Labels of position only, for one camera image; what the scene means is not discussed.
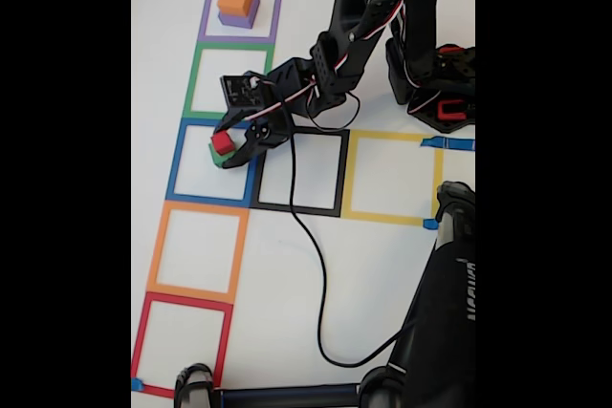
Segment small red cube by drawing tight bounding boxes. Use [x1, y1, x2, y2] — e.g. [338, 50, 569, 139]
[210, 131, 234, 154]

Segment green cube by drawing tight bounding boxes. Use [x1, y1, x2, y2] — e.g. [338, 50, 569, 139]
[208, 142, 238, 170]

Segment large purple cube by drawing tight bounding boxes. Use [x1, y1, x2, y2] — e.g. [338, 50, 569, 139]
[218, 0, 261, 30]

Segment blue tape strip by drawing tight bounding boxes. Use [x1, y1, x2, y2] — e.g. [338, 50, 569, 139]
[420, 137, 476, 152]

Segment black tripod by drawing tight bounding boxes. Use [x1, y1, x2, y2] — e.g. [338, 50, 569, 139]
[173, 181, 476, 408]

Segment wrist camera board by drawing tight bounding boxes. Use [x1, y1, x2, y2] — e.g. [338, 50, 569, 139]
[219, 72, 273, 111]

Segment black cable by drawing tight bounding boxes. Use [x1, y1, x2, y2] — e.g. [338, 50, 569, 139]
[274, 90, 407, 369]

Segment purple square frame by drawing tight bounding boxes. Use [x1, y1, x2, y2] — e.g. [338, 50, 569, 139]
[197, 0, 284, 45]

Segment black square frame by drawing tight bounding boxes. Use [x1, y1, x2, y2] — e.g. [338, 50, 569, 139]
[249, 123, 351, 218]

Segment blue square frame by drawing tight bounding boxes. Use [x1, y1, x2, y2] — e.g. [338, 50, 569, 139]
[164, 118, 264, 208]

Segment yellow square frame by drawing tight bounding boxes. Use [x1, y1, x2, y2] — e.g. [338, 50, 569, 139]
[341, 129, 445, 227]

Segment orange square frame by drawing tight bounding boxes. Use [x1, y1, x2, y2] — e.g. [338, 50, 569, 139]
[146, 200, 251, 305]

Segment red square frame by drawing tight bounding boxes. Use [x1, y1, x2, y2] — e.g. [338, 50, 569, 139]
[131, 290, 234, 399]

